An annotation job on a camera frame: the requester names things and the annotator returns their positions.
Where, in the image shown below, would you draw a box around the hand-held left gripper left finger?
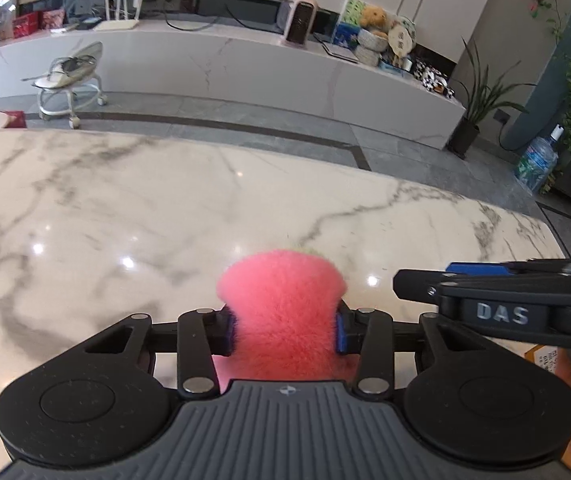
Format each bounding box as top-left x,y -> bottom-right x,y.
83,307 -> 239,396

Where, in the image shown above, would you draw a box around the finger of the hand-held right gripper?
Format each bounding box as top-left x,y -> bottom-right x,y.
445,258 -> 571,277
393,267 -> 571,307

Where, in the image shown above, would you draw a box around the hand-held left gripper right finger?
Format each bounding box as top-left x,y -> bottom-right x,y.
334,307 -> 491,396

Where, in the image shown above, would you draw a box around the pink fluffy plush ball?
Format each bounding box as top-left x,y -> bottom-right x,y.
216,249 -> 353,396

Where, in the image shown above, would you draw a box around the large water bottle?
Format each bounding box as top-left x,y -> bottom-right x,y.
514,125 -> 566,193

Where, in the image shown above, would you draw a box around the potted long-leaf plant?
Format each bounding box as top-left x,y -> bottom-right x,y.
445,37 -> 536,161

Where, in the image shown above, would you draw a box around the cow print toys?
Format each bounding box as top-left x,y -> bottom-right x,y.
408,57 -> 456,98

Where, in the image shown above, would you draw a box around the teddy bear on shelf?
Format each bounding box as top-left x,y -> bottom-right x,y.
357,27 -> 391,66

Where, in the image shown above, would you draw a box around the round paper fan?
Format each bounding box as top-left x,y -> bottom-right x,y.
388,16 -> 416,56

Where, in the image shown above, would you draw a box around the grey laptop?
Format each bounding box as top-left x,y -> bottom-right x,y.
321,40 -> 361,64

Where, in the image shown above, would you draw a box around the white marble tv console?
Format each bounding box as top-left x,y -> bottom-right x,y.
0,0 -> 466,151

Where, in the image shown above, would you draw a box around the brown teddy bear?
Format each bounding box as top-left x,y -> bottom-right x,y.
360,5 -> 391,36

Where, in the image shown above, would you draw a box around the green picture box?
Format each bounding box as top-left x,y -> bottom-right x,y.
340,0 -> 366,26

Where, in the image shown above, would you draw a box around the pink space heater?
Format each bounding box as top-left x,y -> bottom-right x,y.
283,0 -> 319,48

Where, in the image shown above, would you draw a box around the white rolling stool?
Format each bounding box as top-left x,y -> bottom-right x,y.
22,41 -> 109,128

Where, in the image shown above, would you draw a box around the white wifi router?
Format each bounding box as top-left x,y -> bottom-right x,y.
93,0 -> 146,32

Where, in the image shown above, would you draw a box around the red gift boxes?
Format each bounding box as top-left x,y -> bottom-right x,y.
13,10 -> 66,38

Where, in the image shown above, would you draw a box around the picture frame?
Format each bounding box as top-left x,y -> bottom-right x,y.
0,0 -> 19,41

